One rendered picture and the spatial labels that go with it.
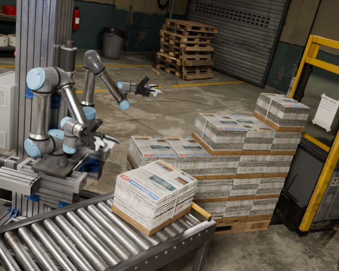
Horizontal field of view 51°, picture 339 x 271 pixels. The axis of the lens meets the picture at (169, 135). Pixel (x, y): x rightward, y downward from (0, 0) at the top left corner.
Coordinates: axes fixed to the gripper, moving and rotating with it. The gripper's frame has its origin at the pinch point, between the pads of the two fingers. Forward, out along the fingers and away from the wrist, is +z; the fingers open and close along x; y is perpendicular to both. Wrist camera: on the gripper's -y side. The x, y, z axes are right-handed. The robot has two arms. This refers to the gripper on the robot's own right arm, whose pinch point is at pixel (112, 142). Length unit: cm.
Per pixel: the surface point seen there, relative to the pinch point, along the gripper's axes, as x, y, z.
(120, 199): -11.0, 32.1, 6.2
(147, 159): -78, 33, -26
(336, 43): -216, -90, 44
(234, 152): -141, 19, 14
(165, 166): -39.4, 15.1, 11.3
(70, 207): 2.7, 44.5, -15.1
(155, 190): -14.8, 18.7, 23.0
